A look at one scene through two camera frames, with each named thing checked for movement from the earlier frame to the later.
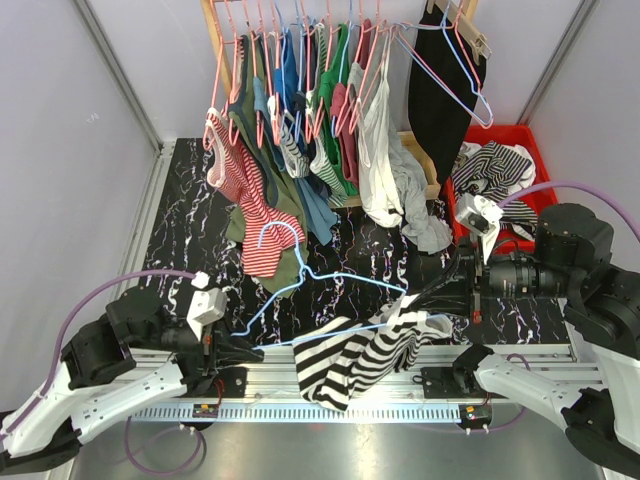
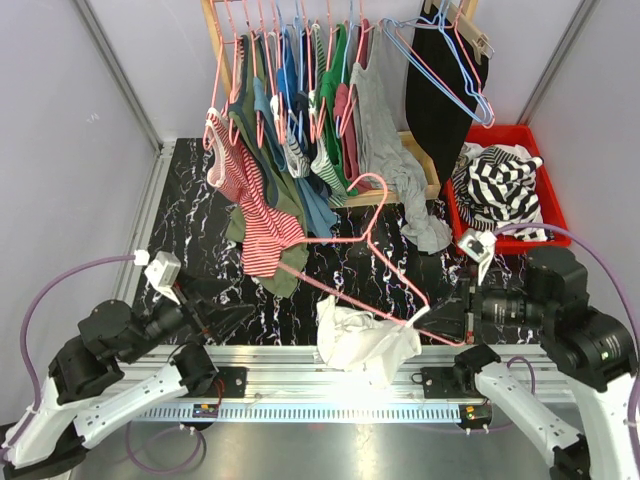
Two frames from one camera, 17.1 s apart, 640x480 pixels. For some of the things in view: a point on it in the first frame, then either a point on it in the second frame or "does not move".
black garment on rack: (446, 66) does not move
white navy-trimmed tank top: (528, 178) -> (471, 151)
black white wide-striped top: (345, 361) -> (501, 188)
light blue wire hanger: (302, 270) -> (435, 23)
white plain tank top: (380, 185) -> (358, 341)
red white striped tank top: (268, 231) does not move
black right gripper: (447, 292) -> (448, 319)
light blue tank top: (319, 210) does not move
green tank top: (330, 76) does not move
